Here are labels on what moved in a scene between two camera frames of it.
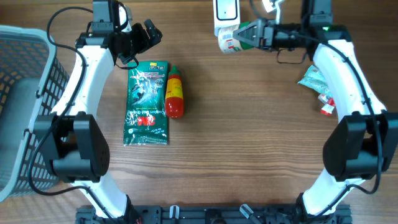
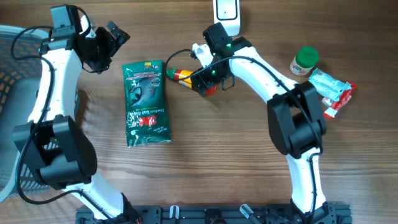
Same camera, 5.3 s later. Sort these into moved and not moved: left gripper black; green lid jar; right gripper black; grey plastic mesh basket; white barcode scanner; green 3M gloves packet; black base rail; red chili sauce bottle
Moved: left gripper black; right gripper black; green lid jar; red chili sauce bottle
Not moved: grey plastic mesh basket; green 3M gloves packet; black base rail; white barcode scanner
